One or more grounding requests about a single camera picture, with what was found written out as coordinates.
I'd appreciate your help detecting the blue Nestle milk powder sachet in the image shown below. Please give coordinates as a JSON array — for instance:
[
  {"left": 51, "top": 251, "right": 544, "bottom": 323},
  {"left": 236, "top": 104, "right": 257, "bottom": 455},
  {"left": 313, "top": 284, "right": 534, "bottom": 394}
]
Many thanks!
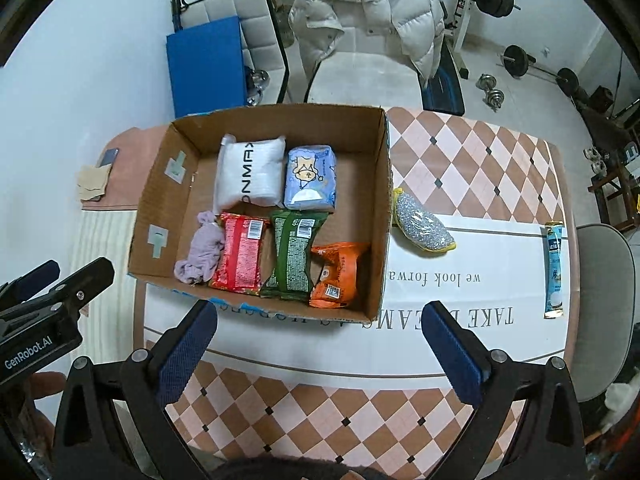
[{"left": 544, "top": 221, "right": 564, "bottom": 320}]

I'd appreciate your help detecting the purple cloth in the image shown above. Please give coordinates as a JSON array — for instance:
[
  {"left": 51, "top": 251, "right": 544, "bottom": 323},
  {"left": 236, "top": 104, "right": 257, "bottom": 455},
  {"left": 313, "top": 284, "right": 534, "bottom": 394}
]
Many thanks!
[{"left": 174, "top": 211, "right": 224, "bottom": 285}]

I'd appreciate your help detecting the silver yellow scrubbing sponge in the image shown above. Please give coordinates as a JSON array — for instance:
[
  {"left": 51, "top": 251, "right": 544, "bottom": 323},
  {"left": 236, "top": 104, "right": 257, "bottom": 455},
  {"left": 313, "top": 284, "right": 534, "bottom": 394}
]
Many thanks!
[{"left": 393, "top": 188, "right": 457, "bottom": 254}]

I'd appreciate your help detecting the orange snack packet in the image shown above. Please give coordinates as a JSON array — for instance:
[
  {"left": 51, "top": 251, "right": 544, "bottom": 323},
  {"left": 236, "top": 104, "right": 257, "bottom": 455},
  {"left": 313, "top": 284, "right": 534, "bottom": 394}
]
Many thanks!
[{"left": 309, "top": 242, "right": 370, "bottom": 310}]

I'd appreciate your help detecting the beige folded cloth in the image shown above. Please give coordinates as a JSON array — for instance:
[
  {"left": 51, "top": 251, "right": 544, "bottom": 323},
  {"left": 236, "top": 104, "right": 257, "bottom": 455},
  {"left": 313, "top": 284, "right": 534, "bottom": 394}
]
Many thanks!
[{"left": 76, "top": 164, "right": 112, "bottom": 202}]

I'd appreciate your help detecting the grey chair right side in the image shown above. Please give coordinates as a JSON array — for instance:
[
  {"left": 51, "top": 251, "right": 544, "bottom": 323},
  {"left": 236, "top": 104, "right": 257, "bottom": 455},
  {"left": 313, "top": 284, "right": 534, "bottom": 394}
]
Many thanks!
[{"left": 570, "top": 223, "right": 637, "bottom": 402}]

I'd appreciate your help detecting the dark phone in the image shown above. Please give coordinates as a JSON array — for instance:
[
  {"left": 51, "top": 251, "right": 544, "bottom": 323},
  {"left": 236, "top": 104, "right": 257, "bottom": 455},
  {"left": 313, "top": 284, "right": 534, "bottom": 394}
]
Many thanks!
[{"left": 98, "top": 148, "right": 119, "bottom": 168}]

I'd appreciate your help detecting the red snack packet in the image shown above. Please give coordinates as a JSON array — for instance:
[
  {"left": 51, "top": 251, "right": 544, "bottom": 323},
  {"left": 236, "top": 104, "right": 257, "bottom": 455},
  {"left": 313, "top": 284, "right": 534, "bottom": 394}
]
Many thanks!
[{"left": 209, "top": 212, "right": 270, "bottom": 296}]

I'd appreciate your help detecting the checkered printed tablecloth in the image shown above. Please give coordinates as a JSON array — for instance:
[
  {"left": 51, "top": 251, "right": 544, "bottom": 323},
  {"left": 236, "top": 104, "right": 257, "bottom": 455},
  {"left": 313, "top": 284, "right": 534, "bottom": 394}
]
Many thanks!
[{"left": 128, "top": 104, "right": 579, "bottom": 479}]

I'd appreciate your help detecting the white ONMAX tissue pack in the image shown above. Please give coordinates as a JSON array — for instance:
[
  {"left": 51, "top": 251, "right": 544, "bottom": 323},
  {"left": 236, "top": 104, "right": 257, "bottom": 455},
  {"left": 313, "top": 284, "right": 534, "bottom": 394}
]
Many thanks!
[{"left": 213, "top": 134, "right": 285, "bottom": 214}]

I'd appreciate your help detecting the green snack packet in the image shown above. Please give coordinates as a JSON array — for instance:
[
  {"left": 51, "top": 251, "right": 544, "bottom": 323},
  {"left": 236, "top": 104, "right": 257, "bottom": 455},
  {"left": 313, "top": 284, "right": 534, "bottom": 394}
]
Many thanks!
[{"left": 260, "top": 209, "right": 329, "bottom": 302}]

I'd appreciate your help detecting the cardboard box with blue print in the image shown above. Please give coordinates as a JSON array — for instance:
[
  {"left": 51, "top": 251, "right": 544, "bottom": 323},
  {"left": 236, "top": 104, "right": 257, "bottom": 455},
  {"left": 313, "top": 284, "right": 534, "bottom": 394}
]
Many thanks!
[{"left": 127, "top": 103, "right": 394, "bottom": 324}]

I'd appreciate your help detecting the blue flat board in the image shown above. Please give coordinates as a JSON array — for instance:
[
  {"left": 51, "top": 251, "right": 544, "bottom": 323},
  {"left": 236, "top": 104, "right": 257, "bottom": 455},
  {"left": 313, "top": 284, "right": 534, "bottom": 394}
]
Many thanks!
[{"left": 166, "top": 15, "right": 247, "bottom": 118}]

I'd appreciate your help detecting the light blue tissue pack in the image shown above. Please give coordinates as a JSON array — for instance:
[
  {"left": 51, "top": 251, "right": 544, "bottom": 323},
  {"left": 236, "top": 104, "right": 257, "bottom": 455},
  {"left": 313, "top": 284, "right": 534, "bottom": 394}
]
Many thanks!
[{"left": 283, "top": 145, "right": 337, "bottom": 212}]

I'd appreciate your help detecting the chrome dumbbell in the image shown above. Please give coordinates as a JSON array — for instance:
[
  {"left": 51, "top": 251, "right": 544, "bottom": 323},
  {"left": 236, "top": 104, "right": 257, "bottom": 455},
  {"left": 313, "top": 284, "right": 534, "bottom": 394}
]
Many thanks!
[{"left": 476, "top": 74, "right": 504, "bottom": 112}]

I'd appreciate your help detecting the grey padded chair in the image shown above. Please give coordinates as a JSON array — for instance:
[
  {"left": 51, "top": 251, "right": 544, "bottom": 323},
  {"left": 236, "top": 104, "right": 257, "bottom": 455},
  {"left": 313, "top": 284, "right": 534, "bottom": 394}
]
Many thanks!
[{"left": 305, "top": 27, "right": 423, "bottom": 110}]

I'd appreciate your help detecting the barbell on floor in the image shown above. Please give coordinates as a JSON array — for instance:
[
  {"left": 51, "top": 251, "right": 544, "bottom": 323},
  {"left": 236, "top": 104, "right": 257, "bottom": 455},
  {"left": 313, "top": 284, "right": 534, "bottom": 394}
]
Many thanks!
[{"left": 499, "top": 44, "right": 582, "bottom": 98}]

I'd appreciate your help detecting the white weight bench rack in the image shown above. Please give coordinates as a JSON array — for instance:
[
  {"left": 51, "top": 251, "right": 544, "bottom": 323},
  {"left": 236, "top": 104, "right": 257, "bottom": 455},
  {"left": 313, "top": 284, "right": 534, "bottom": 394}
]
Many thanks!
[{"left": 446, "top": 0, "right": 474, "bottom": 80}]

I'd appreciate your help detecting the white puffer jacket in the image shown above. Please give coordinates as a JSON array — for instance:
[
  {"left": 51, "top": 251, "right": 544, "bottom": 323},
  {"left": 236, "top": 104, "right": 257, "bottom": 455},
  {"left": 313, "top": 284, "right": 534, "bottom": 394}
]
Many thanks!
[{"left": 288, "top": 0, "right": 445, "bottom": 86}]

